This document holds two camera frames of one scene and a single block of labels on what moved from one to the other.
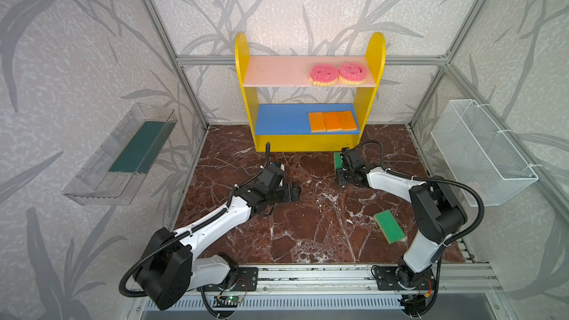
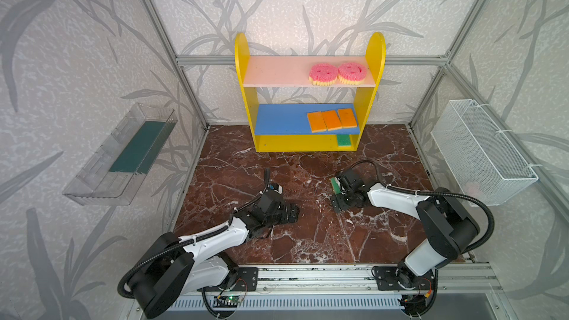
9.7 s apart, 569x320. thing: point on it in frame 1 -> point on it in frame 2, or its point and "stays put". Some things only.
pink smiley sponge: [352, 73] stays put
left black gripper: [287, 197] -> [285, 219]
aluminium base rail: [362, 280] stays put
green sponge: [389, 227] -> [336, 185]
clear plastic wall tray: [115, 172] stays put
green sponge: [338, 160] -> [344, 140]
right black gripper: [339, 176] -> [340, 205]
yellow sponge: [317, 123] stays put
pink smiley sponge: [323, 75] stays put
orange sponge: [347, 121] stays put
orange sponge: [333, 122] stays put
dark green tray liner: [142, 150] stays put
